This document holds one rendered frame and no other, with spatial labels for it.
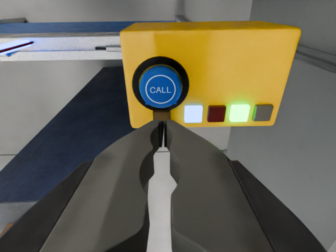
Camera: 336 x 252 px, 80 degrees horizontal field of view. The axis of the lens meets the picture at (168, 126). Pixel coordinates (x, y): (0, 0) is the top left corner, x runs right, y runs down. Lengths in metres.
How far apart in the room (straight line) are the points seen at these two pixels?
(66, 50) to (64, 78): 1.02
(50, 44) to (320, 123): 0.71
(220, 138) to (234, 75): 1.39
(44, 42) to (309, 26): 0.73
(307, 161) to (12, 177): 0.82
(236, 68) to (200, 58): 0.04
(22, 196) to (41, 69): 1.10
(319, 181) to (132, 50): 0.68
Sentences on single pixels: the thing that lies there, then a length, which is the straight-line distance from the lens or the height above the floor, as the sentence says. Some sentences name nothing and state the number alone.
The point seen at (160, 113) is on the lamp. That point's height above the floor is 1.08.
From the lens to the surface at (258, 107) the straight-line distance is 0.22.
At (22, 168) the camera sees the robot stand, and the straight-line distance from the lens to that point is 0.59.
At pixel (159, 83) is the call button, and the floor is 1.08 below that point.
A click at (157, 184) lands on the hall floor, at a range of 1.84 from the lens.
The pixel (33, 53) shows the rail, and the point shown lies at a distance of 0.48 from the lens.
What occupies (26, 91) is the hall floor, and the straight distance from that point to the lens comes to 1.62.
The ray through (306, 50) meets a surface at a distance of 0.81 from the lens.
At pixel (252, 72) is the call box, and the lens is 0.21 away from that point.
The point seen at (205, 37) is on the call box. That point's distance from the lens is 0.19.
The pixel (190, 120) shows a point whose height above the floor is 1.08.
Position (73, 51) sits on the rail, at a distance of 0.44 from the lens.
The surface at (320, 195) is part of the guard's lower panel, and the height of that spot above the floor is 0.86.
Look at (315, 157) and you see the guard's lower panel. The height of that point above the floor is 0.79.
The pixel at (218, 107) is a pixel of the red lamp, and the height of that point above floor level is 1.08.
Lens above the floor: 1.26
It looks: 59 degrees down
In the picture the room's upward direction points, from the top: 178 degrees clockwise
